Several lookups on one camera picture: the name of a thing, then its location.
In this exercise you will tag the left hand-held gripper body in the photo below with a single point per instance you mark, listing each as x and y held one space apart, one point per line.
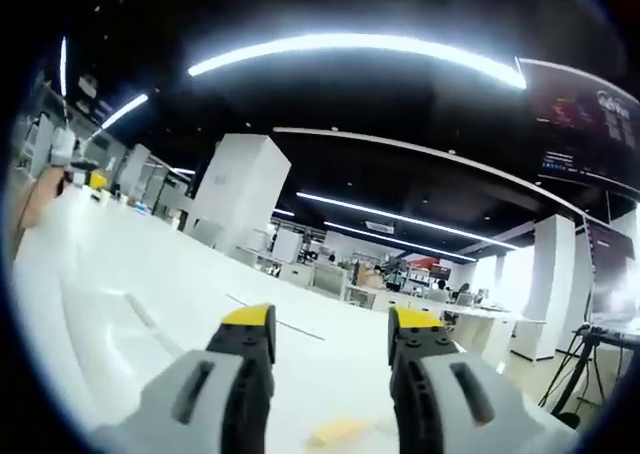
62 146

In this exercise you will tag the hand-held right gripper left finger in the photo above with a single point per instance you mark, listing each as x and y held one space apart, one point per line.
200 389

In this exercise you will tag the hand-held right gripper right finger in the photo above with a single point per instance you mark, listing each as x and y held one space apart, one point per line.
450 389

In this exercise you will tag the short ceiling light strip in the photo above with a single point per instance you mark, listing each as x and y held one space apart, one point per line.
125 110

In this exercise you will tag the white office desk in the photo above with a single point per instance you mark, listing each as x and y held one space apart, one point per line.
485 324

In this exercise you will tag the thin ceiling light strip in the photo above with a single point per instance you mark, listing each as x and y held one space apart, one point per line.
63 64

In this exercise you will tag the yellow tape piece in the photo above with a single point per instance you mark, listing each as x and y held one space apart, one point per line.
345 429

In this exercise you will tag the black tripod stand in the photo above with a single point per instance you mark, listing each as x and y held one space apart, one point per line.
575 369

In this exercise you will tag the straight ceiling light strip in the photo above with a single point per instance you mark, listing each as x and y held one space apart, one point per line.
400 241
400 216

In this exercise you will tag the narrow white pillar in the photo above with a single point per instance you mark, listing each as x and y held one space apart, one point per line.
550 269

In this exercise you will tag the wide white pillar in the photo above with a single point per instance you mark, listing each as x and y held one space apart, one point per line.
240 189

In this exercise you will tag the ceiling air vent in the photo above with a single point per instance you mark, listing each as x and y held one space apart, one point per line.
380 226

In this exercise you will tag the dark standing display panel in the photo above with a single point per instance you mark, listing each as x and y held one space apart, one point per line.
612 274

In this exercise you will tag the large dark display screen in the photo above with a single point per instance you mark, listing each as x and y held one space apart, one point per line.
585 124

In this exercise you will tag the long curved ceiling light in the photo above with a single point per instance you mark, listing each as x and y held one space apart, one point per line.
360 44

